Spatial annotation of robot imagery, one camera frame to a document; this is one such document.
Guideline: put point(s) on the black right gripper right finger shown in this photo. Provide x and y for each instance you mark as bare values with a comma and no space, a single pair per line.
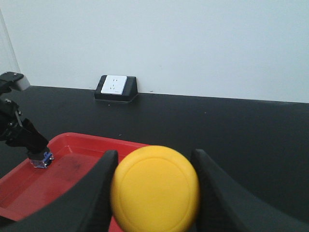
226,206

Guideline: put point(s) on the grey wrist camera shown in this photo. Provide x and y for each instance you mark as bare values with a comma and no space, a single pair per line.
12,80

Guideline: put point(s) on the yellow mushroom push button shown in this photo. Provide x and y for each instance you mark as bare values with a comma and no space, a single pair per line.
155,189

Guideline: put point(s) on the red plastic tray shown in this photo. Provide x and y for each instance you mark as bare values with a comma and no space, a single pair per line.
25,189

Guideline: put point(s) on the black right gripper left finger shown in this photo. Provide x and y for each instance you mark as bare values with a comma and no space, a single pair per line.
84,208

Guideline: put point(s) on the white socket black housing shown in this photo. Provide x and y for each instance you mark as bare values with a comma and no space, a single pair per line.
118,88

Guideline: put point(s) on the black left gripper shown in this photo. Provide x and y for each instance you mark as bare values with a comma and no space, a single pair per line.
11,126

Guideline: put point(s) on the red mushroom push button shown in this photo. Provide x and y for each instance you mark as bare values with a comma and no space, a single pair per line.
48,157

